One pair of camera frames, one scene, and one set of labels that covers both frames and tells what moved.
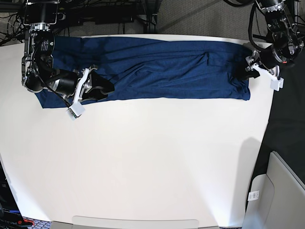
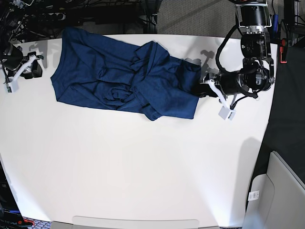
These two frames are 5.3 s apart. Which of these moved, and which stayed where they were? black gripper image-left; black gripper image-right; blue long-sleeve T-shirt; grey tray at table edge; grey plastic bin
Moved: black gripper image-left; black gripper image-right; blue long-sleeve T-shirt
Stayed: grey tray at table edge; grey plastic bin
